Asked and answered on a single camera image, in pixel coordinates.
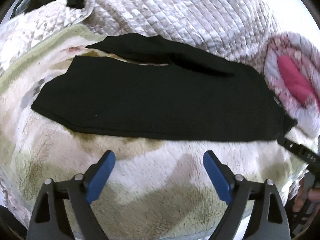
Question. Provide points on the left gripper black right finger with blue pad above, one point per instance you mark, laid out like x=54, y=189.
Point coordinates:
x=268, y=219

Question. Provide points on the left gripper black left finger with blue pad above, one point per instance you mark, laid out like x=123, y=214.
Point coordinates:
x=49, y=218

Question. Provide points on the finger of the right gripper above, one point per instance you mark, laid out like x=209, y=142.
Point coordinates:
x=299, y=150

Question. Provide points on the black pants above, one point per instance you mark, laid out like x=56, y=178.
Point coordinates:
x=155, y=88

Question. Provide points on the person's right hand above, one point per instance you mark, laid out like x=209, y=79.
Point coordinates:
x=312, y=195

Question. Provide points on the pink floral rolled comforter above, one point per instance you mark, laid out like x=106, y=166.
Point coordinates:
x=292, y=72

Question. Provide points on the floral fleece blanket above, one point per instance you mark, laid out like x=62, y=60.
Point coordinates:
x=157, y=189

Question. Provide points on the quilted white beige bedspread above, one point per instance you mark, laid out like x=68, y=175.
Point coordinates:
x=237, y=30

